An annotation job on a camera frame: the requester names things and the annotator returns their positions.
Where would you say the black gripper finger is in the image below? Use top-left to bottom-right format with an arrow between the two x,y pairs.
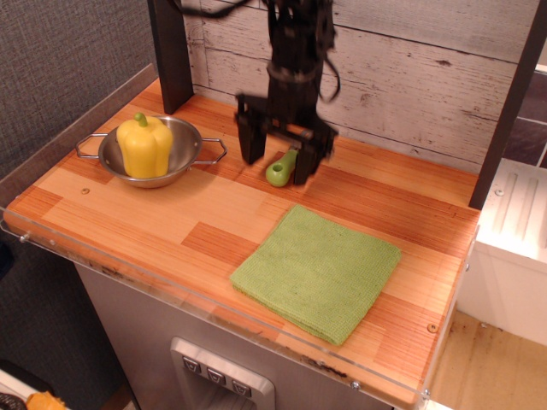
238,120 -> 267,165
293,141 -> 328,185

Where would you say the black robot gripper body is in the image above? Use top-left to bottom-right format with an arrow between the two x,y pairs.
236,74 -> 338,156

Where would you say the green handled grey spatula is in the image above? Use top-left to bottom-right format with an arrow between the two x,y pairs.
266,148 -> 298,187

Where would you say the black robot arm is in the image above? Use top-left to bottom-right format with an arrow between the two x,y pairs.
236,1 -> 338,185

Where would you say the small steel pot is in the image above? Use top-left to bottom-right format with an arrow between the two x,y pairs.
76,113 -> 227,189

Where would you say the yellow toy bell pepper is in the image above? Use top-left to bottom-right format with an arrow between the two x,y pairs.
116,112 -> 174,179

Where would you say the green woven cloth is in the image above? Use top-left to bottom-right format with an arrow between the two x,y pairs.
230,206 -> 402,346

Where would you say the clear acrylic edge guard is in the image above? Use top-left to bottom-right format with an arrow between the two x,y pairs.
4,200 -> 478,409

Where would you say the grey toy fridge cabinet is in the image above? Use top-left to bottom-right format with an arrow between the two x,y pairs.
77,266 -> 389,409

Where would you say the white toy sink unit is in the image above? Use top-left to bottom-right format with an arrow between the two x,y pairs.
457,160 -> 546,344

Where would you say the silver dispenser button panel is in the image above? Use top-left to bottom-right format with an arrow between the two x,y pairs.
170,337 -> 276,409

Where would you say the orange object at corner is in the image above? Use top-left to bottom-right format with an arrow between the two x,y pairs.
26,391 -> 67,410

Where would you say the dark left upright post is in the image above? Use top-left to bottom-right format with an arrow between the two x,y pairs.
147,0 -> 194,114

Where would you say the dark upright post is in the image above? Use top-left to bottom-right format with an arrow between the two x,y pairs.
468,0 -> 546,210
147,0 -> 194,114

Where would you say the dark right upright post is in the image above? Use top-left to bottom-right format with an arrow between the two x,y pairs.
468,0 -> 546,210

